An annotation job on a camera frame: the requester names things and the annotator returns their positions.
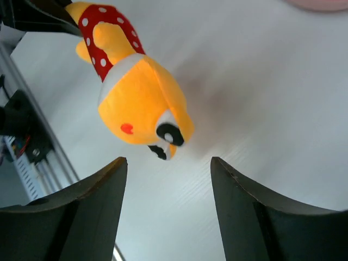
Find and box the aluminium mounting rail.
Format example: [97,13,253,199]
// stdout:
[1,47,128,260]

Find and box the pink three-tier shelf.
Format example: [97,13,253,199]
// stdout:
[287,0,347,12]

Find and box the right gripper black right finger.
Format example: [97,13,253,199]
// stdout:
[210,157,347,260]

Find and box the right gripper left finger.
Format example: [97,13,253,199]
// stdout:
[1,157,128,260]

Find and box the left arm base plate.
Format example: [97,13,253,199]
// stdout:
[1,90,53,163]

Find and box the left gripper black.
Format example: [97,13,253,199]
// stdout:
[1,0,82,36]

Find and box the perforated cable duct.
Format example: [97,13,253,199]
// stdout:
[4,136,47,201]

